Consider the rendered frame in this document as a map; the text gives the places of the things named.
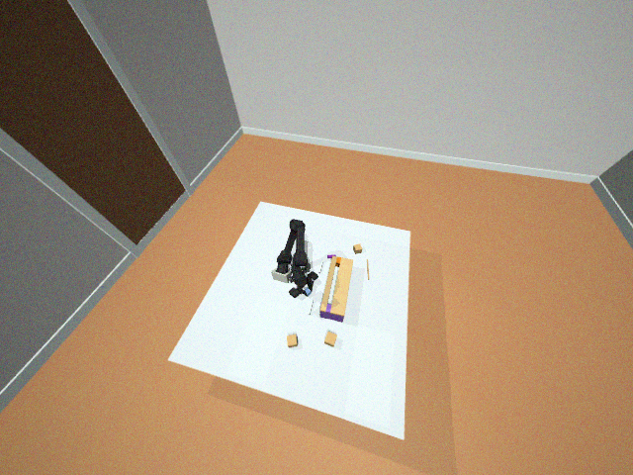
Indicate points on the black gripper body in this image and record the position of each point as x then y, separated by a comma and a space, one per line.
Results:
295, 292

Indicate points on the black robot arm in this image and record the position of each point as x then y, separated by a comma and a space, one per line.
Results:
297, 234

